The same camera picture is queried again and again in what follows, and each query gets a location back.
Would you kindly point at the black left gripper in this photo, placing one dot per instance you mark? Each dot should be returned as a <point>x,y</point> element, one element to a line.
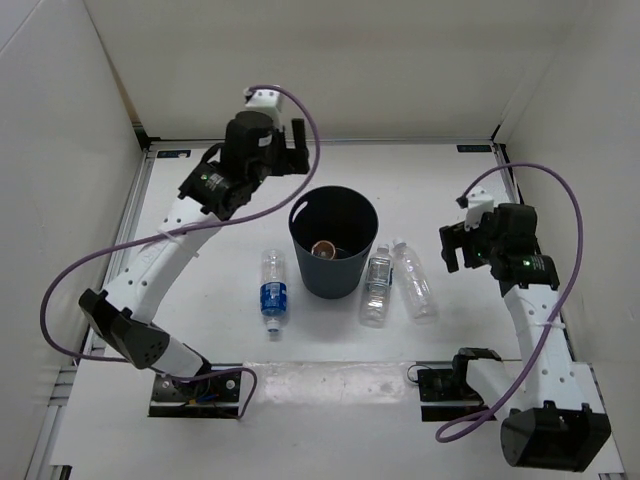
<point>292,161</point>

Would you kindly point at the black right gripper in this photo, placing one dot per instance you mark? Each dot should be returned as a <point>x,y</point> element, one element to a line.
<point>456,236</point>

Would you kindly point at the clear unlabelled plastic bottle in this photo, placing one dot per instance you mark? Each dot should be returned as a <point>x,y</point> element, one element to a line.
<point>415,289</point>

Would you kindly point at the clear bottle white green label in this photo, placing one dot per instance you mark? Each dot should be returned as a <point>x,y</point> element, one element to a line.
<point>375,299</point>

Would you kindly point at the clear bottle blue label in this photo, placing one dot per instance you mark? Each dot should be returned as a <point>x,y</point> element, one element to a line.
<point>273,295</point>

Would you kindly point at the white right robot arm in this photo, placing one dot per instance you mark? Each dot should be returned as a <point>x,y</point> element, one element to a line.
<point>546,421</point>

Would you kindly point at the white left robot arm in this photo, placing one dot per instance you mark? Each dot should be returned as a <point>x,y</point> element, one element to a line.
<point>225,178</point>

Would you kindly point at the dark grey plastic bin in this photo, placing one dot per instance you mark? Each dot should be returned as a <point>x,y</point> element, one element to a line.
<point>347,219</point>

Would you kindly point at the brown cup inside bin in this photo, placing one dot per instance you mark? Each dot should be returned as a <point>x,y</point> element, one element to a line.
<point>324,249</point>

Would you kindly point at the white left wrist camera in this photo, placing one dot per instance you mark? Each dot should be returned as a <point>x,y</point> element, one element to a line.
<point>266,101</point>

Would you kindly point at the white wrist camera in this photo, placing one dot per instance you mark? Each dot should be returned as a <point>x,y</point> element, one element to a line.
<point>266,101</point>
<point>476,203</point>

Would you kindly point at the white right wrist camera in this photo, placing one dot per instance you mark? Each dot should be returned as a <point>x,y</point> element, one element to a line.
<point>476,203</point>

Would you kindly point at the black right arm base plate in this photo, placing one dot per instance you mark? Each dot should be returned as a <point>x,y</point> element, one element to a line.
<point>441,398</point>

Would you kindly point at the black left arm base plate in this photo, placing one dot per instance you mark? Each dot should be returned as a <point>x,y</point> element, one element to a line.
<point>214,398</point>

